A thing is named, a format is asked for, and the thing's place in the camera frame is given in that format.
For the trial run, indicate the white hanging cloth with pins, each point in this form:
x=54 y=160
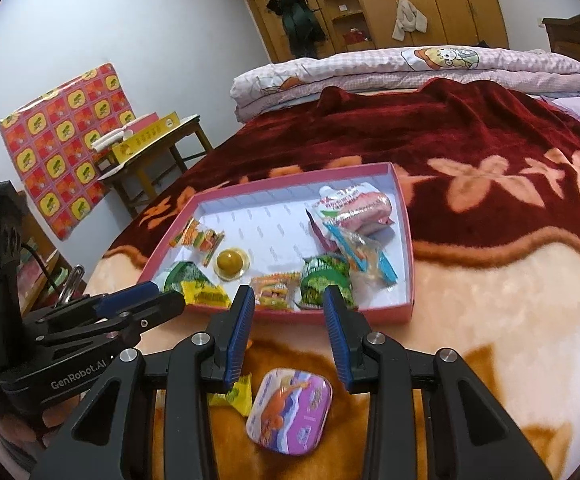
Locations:
x=407 y=17

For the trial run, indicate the yellow flat box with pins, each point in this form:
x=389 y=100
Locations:
x=145 y=135

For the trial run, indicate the brown round jelly cup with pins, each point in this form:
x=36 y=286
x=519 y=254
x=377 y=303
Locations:
x=231 y=262

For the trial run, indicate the orange edged gummy packet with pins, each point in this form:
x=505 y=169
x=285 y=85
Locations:
x=197 y=237

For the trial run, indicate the metal carabiner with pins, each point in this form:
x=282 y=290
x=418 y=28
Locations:
x=72 y=282

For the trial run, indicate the wooden stool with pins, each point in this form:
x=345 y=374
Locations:
x=155 y=160

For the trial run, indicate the dark wooden headboard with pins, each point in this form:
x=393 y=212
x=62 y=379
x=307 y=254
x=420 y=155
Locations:
x=577 y=35

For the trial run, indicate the red yellow patterned board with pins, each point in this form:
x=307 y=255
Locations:
x=55 y=150

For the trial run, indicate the pink cardboard box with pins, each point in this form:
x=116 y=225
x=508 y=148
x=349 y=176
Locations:
x=379 y=316

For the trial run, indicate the blue edged clear packet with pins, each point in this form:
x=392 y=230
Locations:
x=364 y=255

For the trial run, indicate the white pink jelly pouch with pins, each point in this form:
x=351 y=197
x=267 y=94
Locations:
x=364 y=205

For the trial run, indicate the wooden side cabinet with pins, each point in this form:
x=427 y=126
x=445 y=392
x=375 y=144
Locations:
x=35 y=272

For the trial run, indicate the purple tin box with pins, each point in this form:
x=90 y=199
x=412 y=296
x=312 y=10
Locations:
x=290 y=405

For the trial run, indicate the yellow green candy packet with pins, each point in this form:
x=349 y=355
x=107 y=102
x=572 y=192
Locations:
x=205 y=294

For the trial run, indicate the dark hanging jacket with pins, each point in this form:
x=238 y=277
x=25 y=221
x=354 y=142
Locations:
x=300 y=25

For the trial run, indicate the maroon printed blanket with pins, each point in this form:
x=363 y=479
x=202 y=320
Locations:
x=469 y=185

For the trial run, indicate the folded pink quilt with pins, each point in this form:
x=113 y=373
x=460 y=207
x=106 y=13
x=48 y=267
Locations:
x=394 y=67

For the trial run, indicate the white long object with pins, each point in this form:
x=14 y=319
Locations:
x=115 y=136

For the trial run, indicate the rainbow edged gummy packet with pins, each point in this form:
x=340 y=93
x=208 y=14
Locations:
x=272 y=290

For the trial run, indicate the green snack packet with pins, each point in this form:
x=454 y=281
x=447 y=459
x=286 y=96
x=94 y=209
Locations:
x=327 y=275
x=185 y=277

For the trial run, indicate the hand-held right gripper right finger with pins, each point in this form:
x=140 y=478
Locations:
x=337 y=340

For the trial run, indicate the wooden wardrobe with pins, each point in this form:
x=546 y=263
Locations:
x=444 y=0

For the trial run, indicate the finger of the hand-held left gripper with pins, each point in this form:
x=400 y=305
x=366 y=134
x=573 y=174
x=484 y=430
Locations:
x=130 y=296
x=165 y=307

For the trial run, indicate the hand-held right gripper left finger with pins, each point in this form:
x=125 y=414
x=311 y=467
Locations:
x=240 y=330

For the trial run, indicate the person's left hand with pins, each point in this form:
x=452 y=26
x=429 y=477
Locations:
x=45 y=420

